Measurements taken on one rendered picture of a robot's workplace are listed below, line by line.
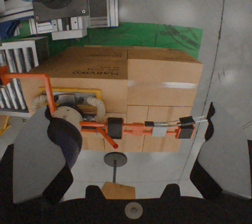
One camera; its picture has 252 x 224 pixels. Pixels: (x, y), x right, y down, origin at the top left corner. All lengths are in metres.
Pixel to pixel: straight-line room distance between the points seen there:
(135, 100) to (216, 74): 1.17
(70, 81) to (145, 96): 0.67
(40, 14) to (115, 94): 0.50
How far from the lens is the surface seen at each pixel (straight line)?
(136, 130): 0.72
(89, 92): 0.77
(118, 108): 0.82
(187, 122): 0.75
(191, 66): 1.24
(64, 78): 0.80
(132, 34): 1.64
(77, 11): 0.62
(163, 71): 1.18
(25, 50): 1.35
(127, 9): 1.63
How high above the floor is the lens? 1.63
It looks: 61 degrees down
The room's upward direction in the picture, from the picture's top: 180 degrees counter-clockwise
